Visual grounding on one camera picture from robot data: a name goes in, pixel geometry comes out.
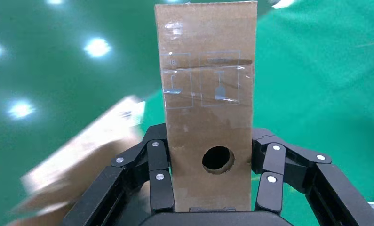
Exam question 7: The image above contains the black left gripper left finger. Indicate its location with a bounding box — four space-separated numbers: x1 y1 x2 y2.
60 123 175 226

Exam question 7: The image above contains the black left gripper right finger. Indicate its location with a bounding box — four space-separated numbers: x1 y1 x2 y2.
251 128 374 226

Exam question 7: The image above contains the small taped cardboard box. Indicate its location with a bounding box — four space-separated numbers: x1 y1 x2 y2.
154 0 258 213

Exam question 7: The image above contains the large open cardboard carton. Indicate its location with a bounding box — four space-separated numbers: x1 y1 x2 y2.
6 95 147 226

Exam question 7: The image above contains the green table cloth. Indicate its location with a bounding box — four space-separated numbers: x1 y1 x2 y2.
141 0 374 226

